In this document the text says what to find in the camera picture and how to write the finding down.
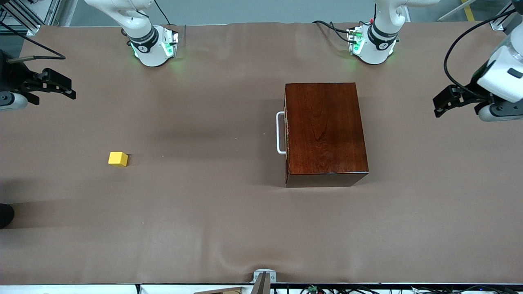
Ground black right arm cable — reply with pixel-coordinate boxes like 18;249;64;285
0;20;66;63

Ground black base cables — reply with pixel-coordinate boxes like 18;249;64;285
312;20;357;44

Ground black round object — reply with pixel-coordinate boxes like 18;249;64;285
0;203;15;229

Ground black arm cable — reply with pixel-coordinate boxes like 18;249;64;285
0;20;66;63
445;8;516;99

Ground dark brown wooden cabinet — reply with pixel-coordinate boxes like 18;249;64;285
285;82;369;188

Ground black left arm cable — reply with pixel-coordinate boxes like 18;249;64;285
445;8;516;99

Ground black base cable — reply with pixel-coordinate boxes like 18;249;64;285
153;0;170;26

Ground light wooden board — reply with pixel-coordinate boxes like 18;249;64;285
194;287;244;294

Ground light wooden drawer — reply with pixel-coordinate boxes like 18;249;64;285
284;95;290;186

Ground brown table mat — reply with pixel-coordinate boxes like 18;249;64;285
0;21;523;285

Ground yellow block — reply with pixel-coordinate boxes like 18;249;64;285
108;152;129;167

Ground aluminium frame profile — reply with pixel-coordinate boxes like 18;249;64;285
0;0;62;36
488;0;523;31

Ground white drawer handle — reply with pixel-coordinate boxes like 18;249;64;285
276;111;287;155

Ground grey metal bracket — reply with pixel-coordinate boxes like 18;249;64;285
250;269;277;294

